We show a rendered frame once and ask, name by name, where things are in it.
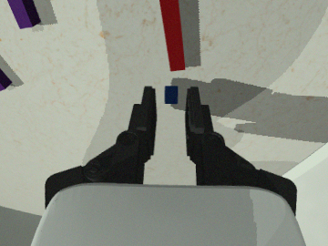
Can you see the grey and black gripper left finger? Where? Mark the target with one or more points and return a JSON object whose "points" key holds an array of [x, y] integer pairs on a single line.
{"points": [[119, 163]]}

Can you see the dark red rod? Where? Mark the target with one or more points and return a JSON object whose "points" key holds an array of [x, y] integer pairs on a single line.
{"points": [[172, 28]]}

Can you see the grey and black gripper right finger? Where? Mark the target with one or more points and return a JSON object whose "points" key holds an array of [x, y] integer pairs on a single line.
{"points": [[216, 164]]}

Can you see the small blue block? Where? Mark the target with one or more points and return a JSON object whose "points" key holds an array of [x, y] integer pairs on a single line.
{"points": [[171, 94]]}

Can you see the purple rod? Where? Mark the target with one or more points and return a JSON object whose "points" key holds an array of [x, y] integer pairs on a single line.
{"points": [[4, 80], [24, 12]]}

